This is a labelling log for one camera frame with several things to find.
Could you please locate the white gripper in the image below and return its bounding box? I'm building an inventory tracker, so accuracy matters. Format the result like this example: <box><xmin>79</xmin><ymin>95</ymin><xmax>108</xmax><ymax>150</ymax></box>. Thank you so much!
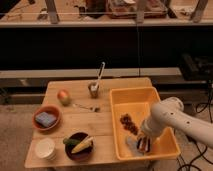
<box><xmin>141</xmin><ymin>120</ymin><xmax>163</xmax><ymax>141</ymax></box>

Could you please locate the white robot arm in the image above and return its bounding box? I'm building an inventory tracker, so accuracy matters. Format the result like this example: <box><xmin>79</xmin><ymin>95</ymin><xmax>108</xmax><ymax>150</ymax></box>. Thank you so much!
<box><xmin>141</xmin><ymin>97</ymin><xmax>213</xmax><ymax>149</ymax></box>

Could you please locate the yellow plastic tray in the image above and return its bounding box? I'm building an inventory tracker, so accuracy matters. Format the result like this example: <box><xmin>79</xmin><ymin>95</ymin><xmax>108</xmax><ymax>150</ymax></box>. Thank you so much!
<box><xmin>109</xmin><ymin>87</ymin><xmax>180</xmax><ymax>161</ymax></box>

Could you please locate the brown crumbs pile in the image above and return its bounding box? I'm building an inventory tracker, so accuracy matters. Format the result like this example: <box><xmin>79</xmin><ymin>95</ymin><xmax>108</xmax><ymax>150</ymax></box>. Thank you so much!
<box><xmin>120</xmin><ymin>114</ymin><xmax>138</xmax><ymax>135</ymax></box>

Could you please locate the white spoon in cup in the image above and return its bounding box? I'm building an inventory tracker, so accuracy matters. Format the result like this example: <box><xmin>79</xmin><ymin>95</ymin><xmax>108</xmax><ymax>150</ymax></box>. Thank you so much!
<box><xmin>91</xmin><ymin>62</ymin><xmax>105</xmax><ymax>91</ymax></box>

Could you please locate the yellow corn cob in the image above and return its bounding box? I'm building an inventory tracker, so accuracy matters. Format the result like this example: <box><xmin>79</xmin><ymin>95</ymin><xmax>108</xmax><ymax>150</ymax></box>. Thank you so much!
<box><xmin>71</xmin><ymin>136</ymin><xmax>93</xmax><ymax>154</ymax></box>

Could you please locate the small brown cup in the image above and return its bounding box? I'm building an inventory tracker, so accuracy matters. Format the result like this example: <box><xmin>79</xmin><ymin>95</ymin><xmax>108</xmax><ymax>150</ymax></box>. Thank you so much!
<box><xmin>88</xmin><ymin>82</ymin><xmax>99</xmax><ymax>98</ymax></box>

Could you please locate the dark brown bowl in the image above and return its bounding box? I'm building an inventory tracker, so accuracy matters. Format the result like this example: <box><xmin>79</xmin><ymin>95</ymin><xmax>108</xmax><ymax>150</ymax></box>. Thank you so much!
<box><xmin>63</xmin><ymin>132</ymin><xmax>93</xmax><ymax>162</ymax></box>

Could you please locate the green cucumber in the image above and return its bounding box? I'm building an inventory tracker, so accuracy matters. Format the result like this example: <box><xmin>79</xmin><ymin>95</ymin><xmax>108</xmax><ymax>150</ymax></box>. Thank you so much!
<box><xmin>63</xmin><ymin>138</ymin><xmax>80</xmax><ymax>145</ymax></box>

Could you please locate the red yellow apple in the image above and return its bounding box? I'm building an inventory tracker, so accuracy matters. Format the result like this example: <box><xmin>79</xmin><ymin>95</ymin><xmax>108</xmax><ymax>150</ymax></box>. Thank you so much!
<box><xmin>57</xmin><ymin>89</ymin><xmax>71</xmax><ymax>106</ymax></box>

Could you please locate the orange bowl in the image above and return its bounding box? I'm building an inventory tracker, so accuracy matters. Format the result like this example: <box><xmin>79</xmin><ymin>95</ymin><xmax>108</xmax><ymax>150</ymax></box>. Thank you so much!
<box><xmin>32</xmin><ymin>105</ymin><xmax>61</xmax><ymax>131</ymax></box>

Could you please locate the blue sponge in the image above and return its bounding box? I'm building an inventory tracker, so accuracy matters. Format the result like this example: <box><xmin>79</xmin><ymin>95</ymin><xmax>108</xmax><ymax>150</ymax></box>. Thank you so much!
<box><xmin>35</xmin><ymin>112</ymin><xmax>56</xmax><ymax>127</ymax></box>

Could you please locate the white paper cup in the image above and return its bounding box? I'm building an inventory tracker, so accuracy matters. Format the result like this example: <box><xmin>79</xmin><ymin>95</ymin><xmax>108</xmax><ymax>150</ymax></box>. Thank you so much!
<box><xmin>34</xmin><ymin>138</ymin><xmax>56</xmax><ymax>160</ymax></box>

